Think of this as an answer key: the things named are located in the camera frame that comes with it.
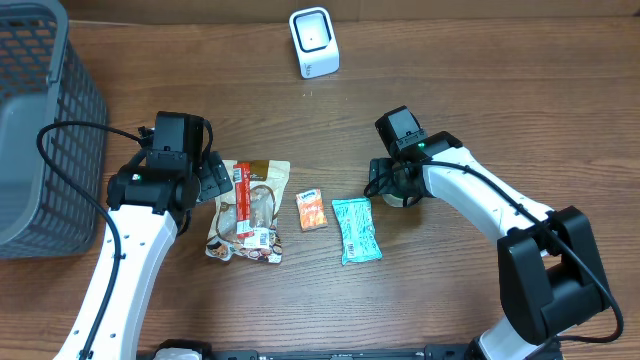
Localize green lid jar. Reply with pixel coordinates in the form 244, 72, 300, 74
382, 194, 408, 208

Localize orange small packet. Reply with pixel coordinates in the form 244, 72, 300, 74
296, 188, 328, 231

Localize red stick packet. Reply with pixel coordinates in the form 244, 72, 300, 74
233, 162, 253, 239

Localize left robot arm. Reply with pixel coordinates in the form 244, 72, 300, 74
57, 112, 232, 359

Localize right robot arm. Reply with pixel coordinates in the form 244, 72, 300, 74
364, 106, 621, 359

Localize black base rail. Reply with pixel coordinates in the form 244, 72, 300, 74
135, 339, 484, 360

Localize white barcode scanner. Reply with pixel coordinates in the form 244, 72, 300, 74
289, 6, 340, 79

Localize brown snack pouch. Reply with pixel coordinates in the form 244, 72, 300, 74
205, 160, 290, 264

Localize teal wipes packet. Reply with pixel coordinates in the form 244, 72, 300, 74
332, 198, 383, 265

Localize dark grey plastic basket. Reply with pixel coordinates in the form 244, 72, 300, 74
1, 0, 108, 259

